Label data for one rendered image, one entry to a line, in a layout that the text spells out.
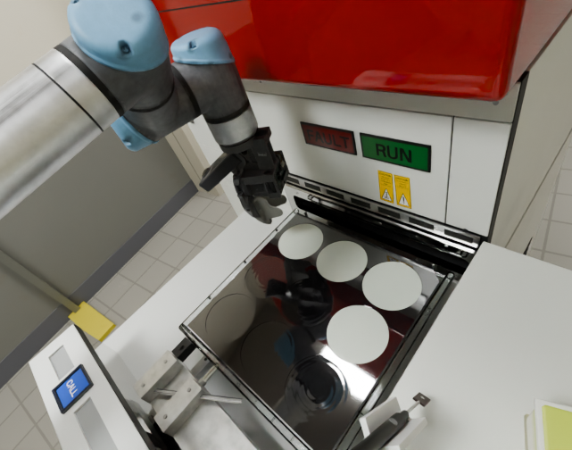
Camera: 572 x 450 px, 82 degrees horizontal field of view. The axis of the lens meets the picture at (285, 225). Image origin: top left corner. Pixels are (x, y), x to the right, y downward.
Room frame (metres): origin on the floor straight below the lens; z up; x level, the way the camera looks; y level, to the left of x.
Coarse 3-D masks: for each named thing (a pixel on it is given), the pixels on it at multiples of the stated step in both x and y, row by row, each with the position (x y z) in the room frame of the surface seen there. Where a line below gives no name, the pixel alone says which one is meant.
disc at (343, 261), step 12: (324, 252) 0.44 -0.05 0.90; (336, 252) 0.42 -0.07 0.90; (348, 252) 0.41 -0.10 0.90; (360, 252) 0.40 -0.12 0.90; (324, 264) 0.41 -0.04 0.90; (336, 264) 0.40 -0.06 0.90; (348, 264) 0.39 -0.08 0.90; (360, 264) 0.37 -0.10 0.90; (324, 276) 0.38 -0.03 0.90; (336, 276) 0.37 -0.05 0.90; (348, 276) 0.36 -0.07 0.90
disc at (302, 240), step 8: (304, 224) 0.53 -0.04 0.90; (288, 232) 0.53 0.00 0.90; (296, 232) 0.52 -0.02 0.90; (304, 232) 0.51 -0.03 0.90; (312, 232) 0.50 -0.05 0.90; (320, 232) 0.49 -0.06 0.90; (280, 240) 0.52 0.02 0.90; (288, 240) 0.51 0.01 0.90; (296, 240) 0.50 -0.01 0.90; (304, 240) 0.49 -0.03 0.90; (312, 240) 0.48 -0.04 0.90; (320, 240) 0.47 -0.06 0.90; (280, 248) 0.49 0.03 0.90; (288, 248) 0.48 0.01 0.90; (296, 248) 0.48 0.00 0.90; (304, 248) 0.47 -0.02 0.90; (312, 248) 0.46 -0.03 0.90; (288, 256) 0.46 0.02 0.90; (296, 256) 0.45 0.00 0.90; (304, 256) 0.45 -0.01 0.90
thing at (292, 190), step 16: (288, 192) 0.64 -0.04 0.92; (304, 192) 0.59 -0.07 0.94; (304, 208) 0.62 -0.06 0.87; (336, 208) 0.51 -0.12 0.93; (352, 208) 0.48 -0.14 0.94; (336, 224) 0.52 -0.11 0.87; (352, 224) 0.50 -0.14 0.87; (384, 224) 0.42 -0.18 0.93; (400, 224) 0.39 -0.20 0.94; (368, 240) 0.46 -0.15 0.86; (384, 240) 0.43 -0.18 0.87; (416, 240) 0.36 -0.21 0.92; (432, 240) 0.34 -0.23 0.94; (448, 240) 0.32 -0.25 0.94; (416, 256) 0.36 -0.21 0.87; (432, 256) 0.35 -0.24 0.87; (464, 256) 0.29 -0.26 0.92
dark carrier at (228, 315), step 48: (336, 240) 0.45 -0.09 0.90; (240, 288) 0.43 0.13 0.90; (288, 288) 0.39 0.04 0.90; (336, 288) 0.34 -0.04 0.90; (432, 288) 0.27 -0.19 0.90; (240, 336) 0.33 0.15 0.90; (288, 336) 0.29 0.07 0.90; (288, 384) 0.22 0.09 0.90; (336, 384) 0.19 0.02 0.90; (336, 432) 0.13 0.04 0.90
